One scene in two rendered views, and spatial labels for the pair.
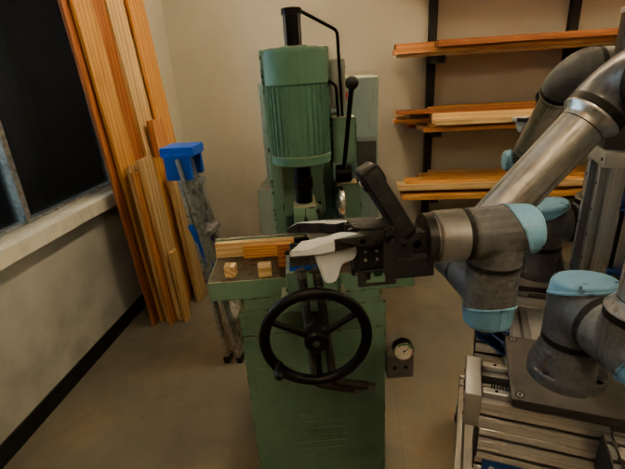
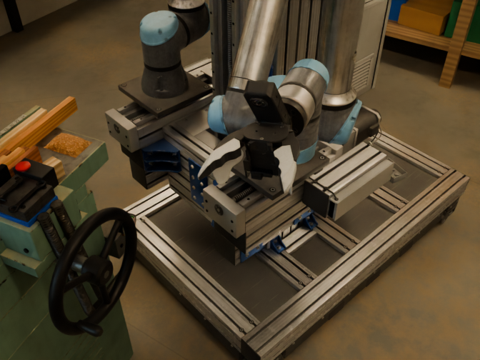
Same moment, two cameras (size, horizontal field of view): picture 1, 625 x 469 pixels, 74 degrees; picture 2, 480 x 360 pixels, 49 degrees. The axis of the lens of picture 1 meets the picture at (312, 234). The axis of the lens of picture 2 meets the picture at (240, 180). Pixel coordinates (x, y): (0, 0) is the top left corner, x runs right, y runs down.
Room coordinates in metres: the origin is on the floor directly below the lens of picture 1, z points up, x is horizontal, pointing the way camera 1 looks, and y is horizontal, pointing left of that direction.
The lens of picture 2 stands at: (0.29, 0.53, 1.72)
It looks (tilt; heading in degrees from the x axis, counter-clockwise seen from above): 41 degrees down; 296
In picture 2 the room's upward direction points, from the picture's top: straight up
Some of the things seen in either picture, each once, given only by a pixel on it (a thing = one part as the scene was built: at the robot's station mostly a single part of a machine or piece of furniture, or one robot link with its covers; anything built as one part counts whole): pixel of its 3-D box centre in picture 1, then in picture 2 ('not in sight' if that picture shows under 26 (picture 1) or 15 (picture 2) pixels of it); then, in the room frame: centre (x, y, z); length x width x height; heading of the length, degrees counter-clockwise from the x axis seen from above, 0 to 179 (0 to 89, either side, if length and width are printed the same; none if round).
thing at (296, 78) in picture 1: (298, 108); not in sight; (1.23, 0.02, 1.35); 0.18 x 0.18 x 0.31
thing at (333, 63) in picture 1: (335, 84); not in sight; (1.56, -0.11, 1.40); 0.10 x 0.06 x 0.16; 2
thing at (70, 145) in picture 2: not in sight; (67, 142); (1.16, -0.24, 0.91); 0.10 x 0.07 x 0.02; 2
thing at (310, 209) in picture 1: (305, 213); not in sight; (1.25, 0.02, 1.03); 0.14 x 0.07 x 0.09; 2
